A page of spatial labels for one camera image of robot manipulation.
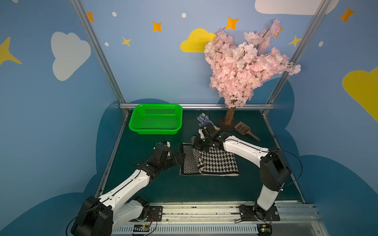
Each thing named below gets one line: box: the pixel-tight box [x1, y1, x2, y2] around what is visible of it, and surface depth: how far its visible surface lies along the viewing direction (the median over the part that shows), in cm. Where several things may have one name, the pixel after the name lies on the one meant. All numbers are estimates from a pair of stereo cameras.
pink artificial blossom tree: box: [204, 19, 302, 125], surface depth 75 cm
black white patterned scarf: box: [180, 135, 240, 177], surface depth 90 cm
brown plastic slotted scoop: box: [233, 121, 261, 142], surface depth 113 cm
